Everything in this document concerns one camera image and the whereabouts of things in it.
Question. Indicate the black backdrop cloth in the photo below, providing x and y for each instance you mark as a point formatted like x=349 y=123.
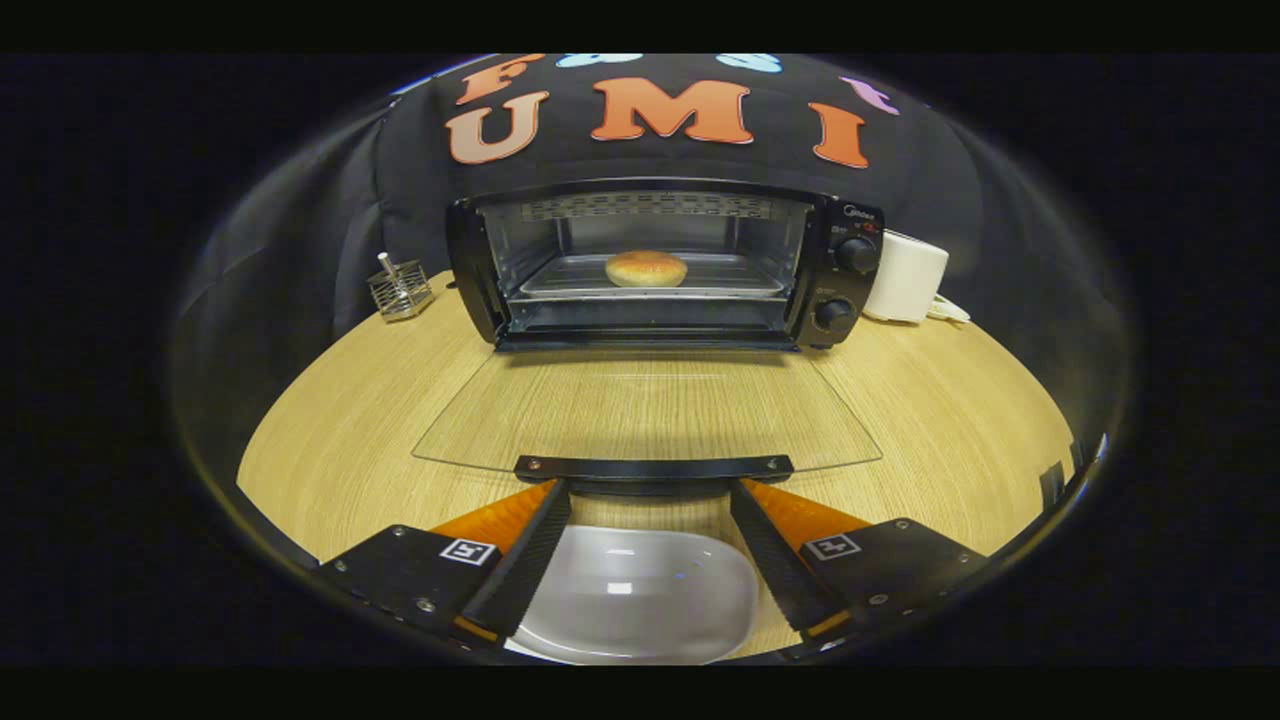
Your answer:
x=420 y=170

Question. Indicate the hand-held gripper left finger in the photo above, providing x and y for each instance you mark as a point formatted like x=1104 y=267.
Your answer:
x=530 y=560

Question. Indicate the black toaster oven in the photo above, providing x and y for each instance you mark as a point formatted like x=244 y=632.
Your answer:
x=850 y=290

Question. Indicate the sugared donut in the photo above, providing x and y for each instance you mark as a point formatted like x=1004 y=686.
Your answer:
x=646 y=270

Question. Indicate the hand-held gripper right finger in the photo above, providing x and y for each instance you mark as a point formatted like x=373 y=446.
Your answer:
x=770 y=560

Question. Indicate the metal oven tray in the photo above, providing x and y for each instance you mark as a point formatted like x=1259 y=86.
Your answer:
x=560 y=280

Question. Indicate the white plate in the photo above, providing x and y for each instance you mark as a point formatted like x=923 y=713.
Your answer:
x=640 y=600

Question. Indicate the white toaster appliance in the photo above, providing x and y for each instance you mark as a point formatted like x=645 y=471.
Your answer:
x=908 y=275

